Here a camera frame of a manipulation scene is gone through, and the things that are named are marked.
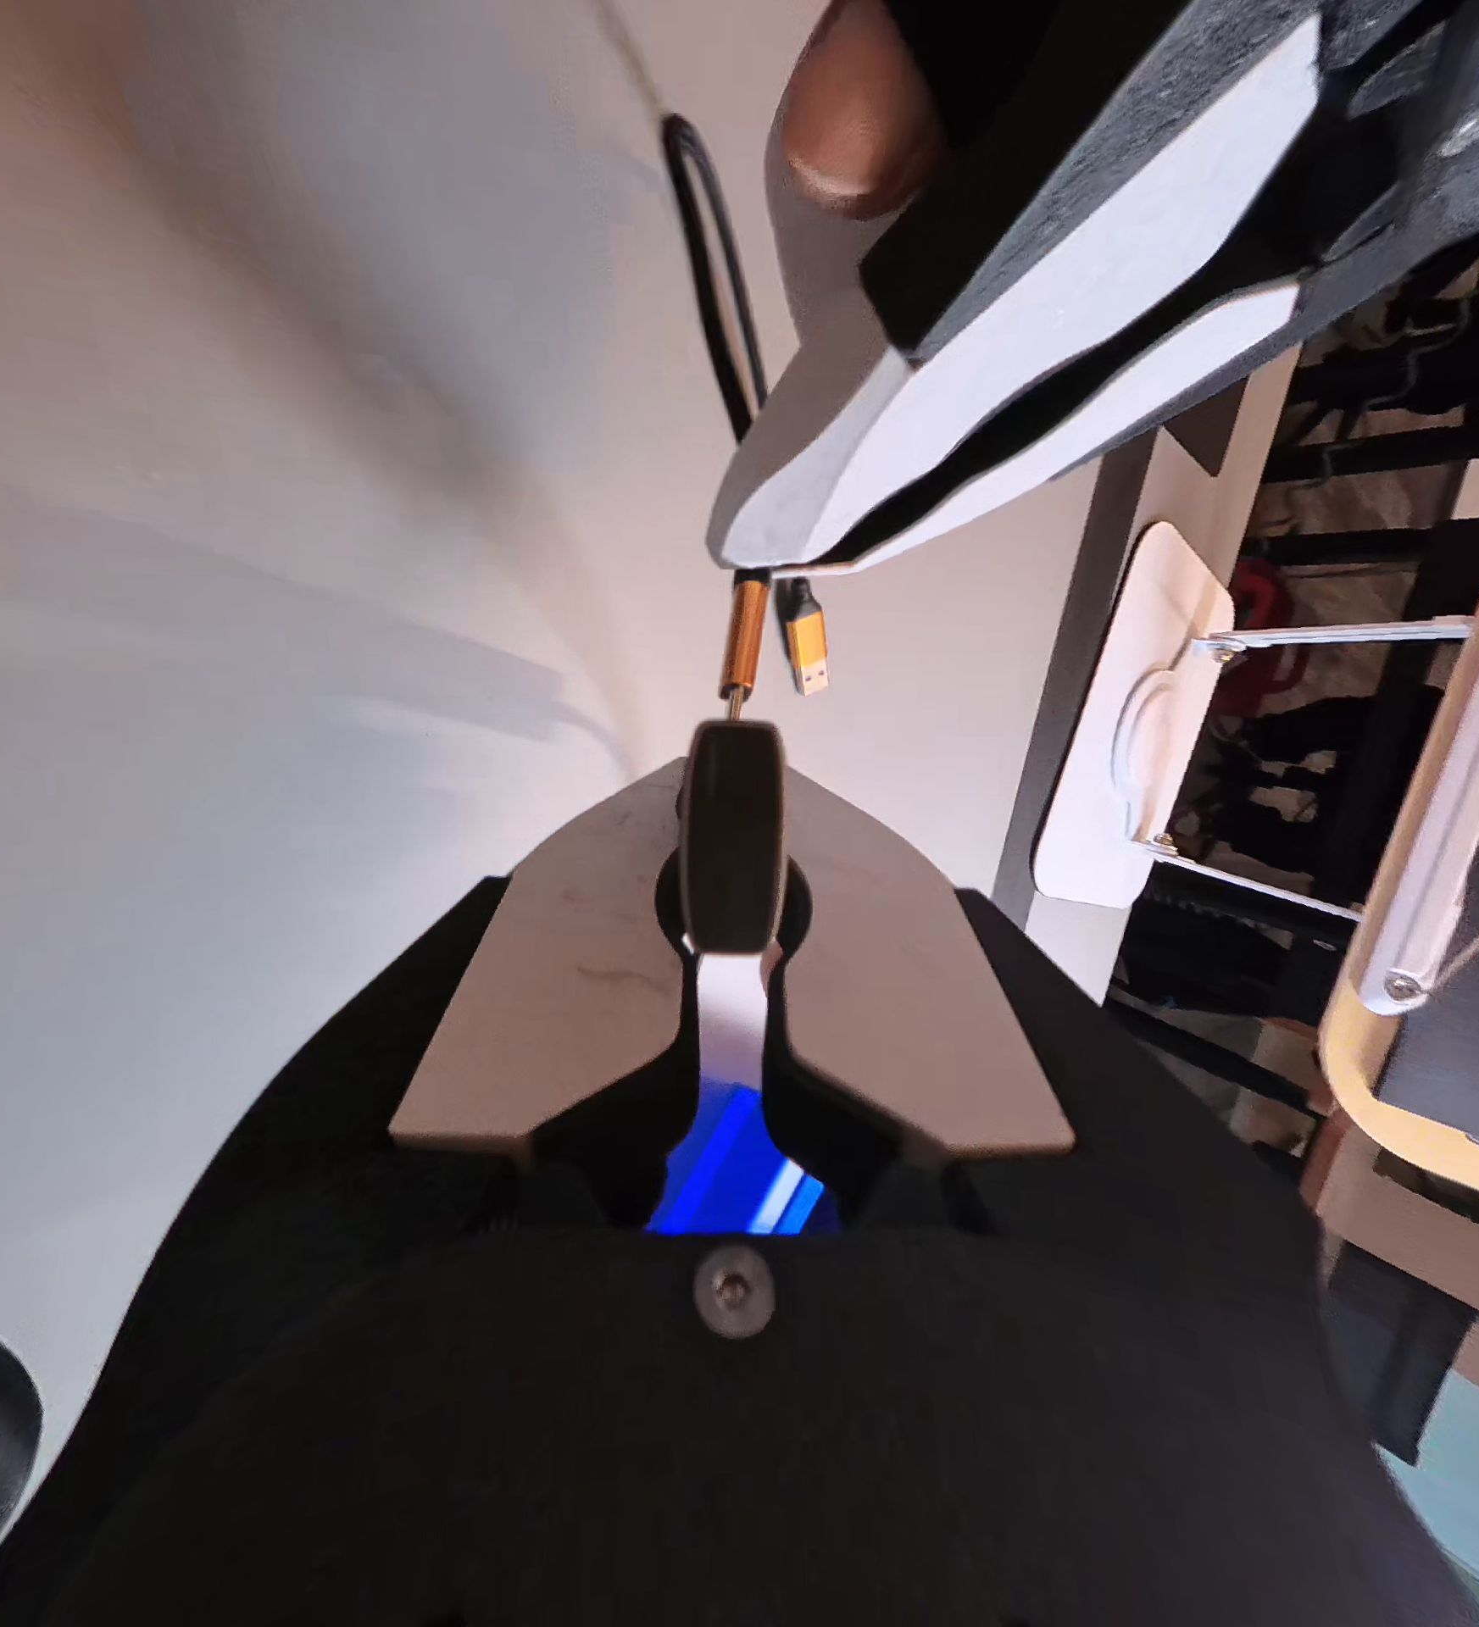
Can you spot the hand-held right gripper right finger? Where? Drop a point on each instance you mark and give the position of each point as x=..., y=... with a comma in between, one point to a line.
x=916, y=1004

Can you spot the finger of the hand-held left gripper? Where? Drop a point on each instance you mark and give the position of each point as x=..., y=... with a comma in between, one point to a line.
x=1196, y=372
x=1070, y=306

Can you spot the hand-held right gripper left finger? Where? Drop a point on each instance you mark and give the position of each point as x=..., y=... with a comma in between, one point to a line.
x=560, y=992

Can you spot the blue plastic bin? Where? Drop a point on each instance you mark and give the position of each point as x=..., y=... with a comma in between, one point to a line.
x=714, y=1170

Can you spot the dark grey usb-c adapter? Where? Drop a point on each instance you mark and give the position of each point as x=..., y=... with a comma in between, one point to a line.
x=732, y=827

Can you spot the person's left hand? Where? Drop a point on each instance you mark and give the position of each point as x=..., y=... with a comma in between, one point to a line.
x=853, y=115

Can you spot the black board with white stand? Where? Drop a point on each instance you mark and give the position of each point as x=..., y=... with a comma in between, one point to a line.
x=1133, y=713

